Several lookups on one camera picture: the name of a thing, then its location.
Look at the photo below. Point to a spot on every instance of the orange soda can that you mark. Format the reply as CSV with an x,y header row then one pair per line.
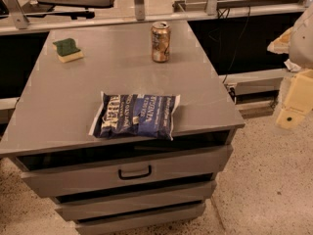
x,y
160,34

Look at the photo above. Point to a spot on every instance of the metal railing frame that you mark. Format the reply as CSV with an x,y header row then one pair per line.
x,y
15,21

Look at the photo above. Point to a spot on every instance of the grey drawer cabinet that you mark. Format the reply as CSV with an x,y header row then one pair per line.
x,y
116,139

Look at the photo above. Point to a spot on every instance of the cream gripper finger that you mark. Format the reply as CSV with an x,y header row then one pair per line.
x,y
298,102
281,44

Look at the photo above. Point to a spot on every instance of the bottom grey drawer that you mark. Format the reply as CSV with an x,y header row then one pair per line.
x,y
141,219

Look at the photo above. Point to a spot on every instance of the green and yellow sponge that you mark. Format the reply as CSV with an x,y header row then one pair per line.
x,y
67,50

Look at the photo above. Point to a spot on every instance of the middle grey drawer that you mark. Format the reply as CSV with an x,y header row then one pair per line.
x,y
137,201

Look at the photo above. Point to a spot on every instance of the blue chip bag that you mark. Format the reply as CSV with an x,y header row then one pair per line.
x,y
135,115

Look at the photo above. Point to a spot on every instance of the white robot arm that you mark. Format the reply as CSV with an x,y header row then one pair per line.
x,y
297,42

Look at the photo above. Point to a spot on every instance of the top grey drawer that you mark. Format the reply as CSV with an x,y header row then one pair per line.
x,y
81,178

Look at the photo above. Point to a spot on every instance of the grey drawer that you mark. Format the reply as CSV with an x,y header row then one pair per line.
x,y
81,178
137,201
141,219

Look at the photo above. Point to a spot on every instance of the black drawer handle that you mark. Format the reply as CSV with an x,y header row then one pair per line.
x,y
135,174

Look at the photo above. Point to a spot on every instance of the black office chair base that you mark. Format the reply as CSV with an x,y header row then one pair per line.
x,y
42,7

